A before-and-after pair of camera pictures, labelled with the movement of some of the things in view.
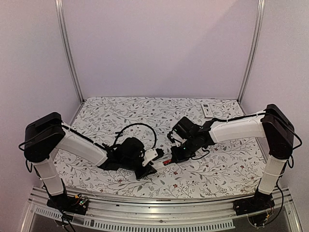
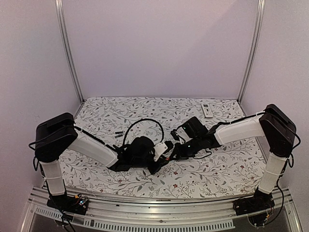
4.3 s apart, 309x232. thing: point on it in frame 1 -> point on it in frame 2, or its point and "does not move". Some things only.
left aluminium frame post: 62,24 does not move
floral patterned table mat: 230,167 does not move
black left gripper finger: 147,170 -> 154,169
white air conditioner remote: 206,110 does not move
